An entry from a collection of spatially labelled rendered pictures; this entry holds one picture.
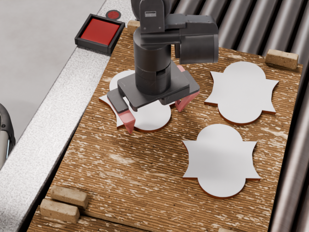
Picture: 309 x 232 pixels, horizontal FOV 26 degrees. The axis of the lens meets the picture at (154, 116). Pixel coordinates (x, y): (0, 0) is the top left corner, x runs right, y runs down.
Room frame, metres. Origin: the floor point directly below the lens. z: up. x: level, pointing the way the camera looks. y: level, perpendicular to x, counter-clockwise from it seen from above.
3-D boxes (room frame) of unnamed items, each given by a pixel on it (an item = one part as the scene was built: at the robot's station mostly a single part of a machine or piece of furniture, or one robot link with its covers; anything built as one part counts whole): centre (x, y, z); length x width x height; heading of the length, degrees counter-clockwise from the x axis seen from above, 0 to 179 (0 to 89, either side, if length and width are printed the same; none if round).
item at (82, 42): (0.94, 0.11, 0.92); 0.08 x 0.08 x 0.02; 70
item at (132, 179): (0.70, -0.05, 0.93); 0.41 x 0.35 x 0.02; 163
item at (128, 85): (0.72, 0.00, 1.05); 0.10 x 0.07 x 0.07; 118
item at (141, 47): (0.72, 0.00, 1.12); 0.07 x 0.06 x 0.07; 93
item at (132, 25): (0.93, 0.02, 0.95); 0.06 x 0.02 x 0.03; 73
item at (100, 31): (0.94, 0.11, 0.92); 0.06 x 0.06 x 0.01; 70
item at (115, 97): (0.70, 0.03, 0.98); 0.07 x 0.07 x 0.09; 28
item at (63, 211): (0.53, 0.15, 0.95); 0.06 x 0.02 x 0.03; 75
